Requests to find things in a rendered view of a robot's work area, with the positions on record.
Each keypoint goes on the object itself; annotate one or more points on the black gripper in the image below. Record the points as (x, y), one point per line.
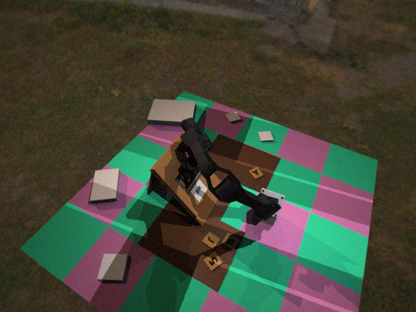
(190, 164)

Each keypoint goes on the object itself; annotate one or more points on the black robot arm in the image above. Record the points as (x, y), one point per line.
(230, 189)

